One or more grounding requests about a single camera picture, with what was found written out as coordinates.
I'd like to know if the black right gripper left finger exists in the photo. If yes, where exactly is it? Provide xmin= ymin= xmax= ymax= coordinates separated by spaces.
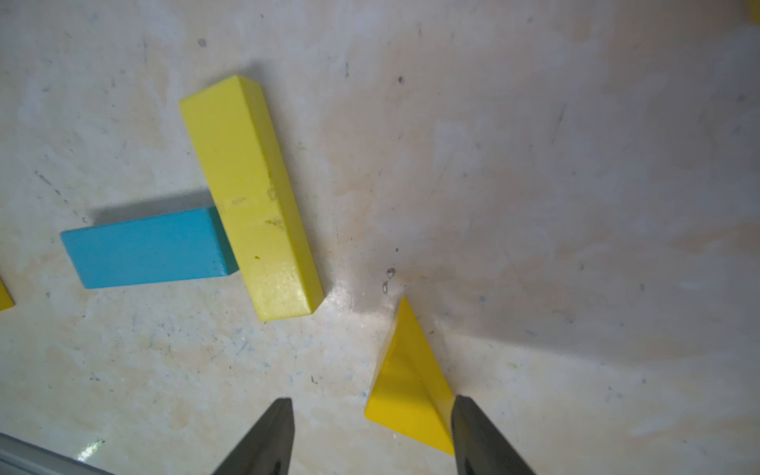
xmin=213 ymin=398 xmax=295 ymax=475

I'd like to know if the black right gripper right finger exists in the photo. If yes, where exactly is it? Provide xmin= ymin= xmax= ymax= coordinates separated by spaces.
xmin=450 ymin=395 xmax=536 ymax=475

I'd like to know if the yellow small cube block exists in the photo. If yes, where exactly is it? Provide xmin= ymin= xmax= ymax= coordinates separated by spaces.
xmin=364 ymin=297 xmax=455 ymax=455

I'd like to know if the teal long wooden block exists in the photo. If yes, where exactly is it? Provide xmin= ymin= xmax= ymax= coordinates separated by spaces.
xmin=61 ymin=207 xmax=239 ymax=289

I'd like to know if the lime green long block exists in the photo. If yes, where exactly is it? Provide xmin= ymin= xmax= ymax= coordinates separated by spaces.
xmin=179 ymin=75 xmax=325 ymax=322

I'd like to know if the yellow long wooden block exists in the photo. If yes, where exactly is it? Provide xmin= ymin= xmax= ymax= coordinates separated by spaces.
xmin=0 ymin=280 xmax=15 ymax=311

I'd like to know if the yellow triangle wooden block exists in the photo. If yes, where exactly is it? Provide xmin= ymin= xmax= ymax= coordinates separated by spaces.
xmin=746 ymin=0 xmax=760 ymax=25

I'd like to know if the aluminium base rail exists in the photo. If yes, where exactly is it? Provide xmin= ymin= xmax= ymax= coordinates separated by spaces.
xmin=1 ymin=433 xmax=110 ymax=475

